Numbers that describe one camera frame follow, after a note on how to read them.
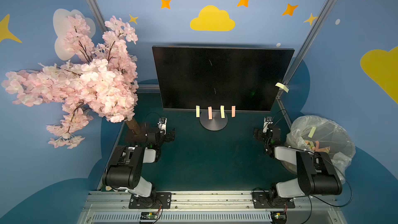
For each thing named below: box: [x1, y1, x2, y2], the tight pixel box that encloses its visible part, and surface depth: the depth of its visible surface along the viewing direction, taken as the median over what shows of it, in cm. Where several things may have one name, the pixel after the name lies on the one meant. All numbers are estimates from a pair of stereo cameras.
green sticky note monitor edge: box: [274, 82, 290, 93], surface depth 75 cm
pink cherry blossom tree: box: [1, 14, 139, 149], surface depth 59 cm
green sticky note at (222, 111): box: [220, 105, 225, 119], surface depth 86 cm
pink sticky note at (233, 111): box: [231, 105, 236, 118], surface depth 88 cm
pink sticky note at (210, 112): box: [207, 106, 213, 120], surface depth 87 cm
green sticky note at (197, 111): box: [195, 105, 201, 118], surface depth 88 cm
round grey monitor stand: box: [199, 110, 229, 132], surface depth 108 cm
